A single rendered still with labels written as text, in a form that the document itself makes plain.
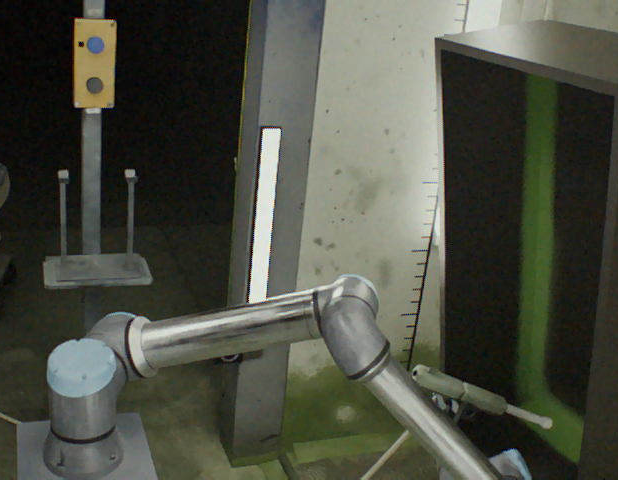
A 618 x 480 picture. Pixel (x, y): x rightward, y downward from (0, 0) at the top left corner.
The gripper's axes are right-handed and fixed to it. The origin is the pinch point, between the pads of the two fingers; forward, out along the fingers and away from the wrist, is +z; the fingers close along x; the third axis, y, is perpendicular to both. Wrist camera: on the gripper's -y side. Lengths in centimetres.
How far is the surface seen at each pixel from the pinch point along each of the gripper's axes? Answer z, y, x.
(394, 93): 80, -41, -31
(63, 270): 43, 44, -103
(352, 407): 49, 64, 13
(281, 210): 60, 4, -48
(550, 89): 40, -77, -10
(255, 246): 53, 15, -51
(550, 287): 24.8, -30.1, 22.9
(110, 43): 73, -19, -117
